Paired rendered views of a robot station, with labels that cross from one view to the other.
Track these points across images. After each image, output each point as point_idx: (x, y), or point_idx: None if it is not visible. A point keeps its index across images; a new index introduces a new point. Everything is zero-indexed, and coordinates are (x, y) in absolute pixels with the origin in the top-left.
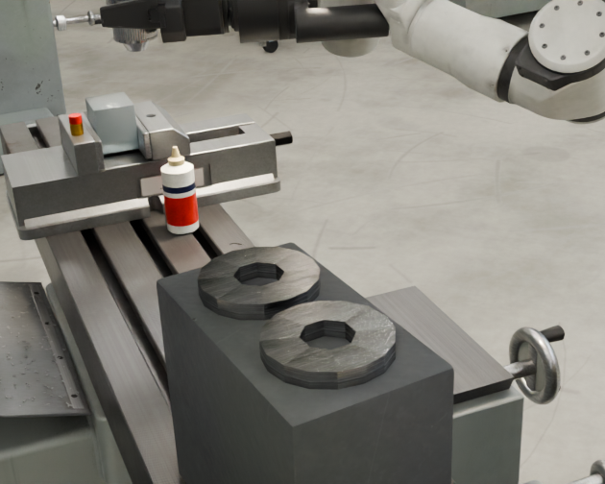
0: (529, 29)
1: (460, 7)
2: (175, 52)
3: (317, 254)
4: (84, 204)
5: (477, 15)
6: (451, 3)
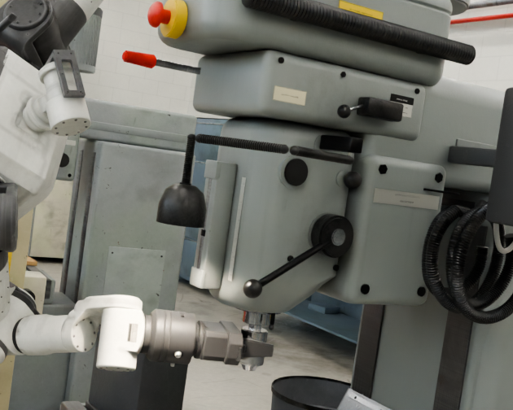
0: (35, 303)
1: (59, 316)
2: None
3: None
4: None
5: (51, 316)
6: (63, 316)
